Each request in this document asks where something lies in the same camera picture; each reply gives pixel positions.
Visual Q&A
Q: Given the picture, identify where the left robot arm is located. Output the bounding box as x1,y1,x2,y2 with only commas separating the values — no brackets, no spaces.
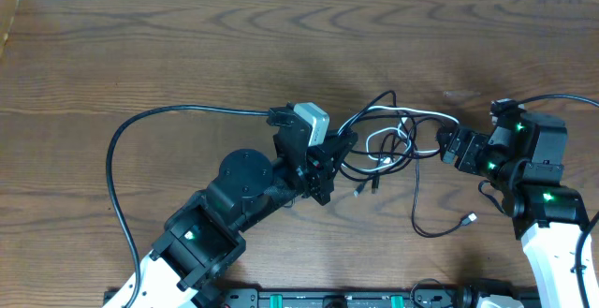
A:
105,103,358,307

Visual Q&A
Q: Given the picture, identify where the small black wire loop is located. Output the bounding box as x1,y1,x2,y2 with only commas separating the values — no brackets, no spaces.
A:
409,279,453,308

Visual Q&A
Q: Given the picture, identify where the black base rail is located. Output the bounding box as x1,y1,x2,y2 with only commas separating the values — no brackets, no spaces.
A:
102,287,539,308

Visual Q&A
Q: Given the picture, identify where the left camera black cable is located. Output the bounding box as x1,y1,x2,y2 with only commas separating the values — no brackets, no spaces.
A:
105,104,272,308

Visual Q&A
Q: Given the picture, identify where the white USB cable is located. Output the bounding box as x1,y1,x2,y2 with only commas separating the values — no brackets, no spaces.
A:
337,105,460,173

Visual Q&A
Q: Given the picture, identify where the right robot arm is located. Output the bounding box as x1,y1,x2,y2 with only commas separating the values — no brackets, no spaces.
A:
436,99,598,307

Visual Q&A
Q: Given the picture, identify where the camera black cable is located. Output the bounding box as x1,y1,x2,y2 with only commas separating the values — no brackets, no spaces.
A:
105,104,272,308
514,93,599,110

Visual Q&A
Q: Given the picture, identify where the black USB cable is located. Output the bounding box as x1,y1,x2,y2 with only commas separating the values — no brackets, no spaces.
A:
336,89,478,240

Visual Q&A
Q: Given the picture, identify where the right camera black cable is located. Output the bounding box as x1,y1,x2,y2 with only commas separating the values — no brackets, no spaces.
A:
514,93,599,110

